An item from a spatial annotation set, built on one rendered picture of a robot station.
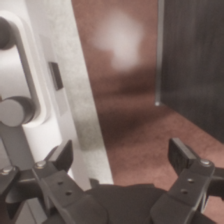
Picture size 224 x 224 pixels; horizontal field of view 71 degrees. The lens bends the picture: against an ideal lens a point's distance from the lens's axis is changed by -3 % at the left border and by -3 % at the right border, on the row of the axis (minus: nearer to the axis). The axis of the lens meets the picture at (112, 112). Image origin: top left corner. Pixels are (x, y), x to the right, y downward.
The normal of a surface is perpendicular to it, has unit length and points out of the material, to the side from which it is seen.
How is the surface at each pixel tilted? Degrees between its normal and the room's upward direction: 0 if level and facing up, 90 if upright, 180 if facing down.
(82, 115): 0
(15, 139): 90
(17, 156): 90
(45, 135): 0
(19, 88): 0
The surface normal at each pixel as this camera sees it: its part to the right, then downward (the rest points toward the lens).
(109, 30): -0.01, 0.25
